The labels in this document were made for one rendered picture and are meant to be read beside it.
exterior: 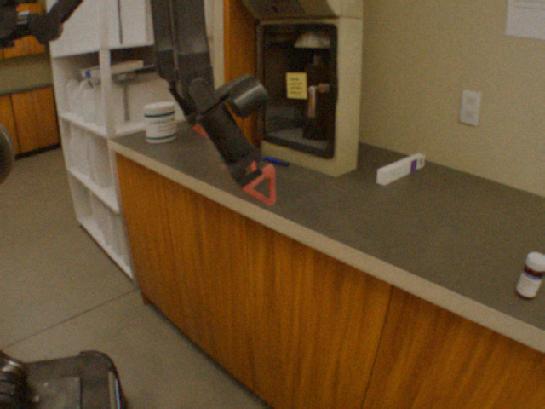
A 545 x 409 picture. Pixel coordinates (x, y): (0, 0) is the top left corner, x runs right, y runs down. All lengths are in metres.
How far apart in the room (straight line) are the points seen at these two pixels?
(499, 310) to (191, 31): 0.70
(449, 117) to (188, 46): 0.99
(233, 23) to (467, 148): 0.90
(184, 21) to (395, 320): 0.71
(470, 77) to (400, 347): 0.90
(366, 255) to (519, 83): 0.81
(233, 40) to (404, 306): 0.94
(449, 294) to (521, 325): 0.15
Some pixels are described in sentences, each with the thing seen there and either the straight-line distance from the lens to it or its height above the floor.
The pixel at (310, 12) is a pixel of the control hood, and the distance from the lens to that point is 1.10.
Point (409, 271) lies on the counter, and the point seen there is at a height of 0.94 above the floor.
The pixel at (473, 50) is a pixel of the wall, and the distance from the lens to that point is 1.36.
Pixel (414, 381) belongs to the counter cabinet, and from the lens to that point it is 0.93.
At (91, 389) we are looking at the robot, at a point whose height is 0.24.
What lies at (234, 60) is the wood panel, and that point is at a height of 1.27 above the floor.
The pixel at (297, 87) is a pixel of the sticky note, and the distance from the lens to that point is 1.16.
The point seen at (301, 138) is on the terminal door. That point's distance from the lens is 1.18.
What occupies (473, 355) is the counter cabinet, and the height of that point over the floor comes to 0.80.
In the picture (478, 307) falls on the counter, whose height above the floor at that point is 0.93.
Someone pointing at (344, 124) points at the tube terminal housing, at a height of 1.09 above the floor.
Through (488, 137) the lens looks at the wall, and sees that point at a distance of 1.36.
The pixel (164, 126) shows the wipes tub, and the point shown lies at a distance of 1.56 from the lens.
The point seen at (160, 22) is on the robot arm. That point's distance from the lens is 1.14.
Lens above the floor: 1.34
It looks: 25 degrees down
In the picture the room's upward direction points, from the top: straight up
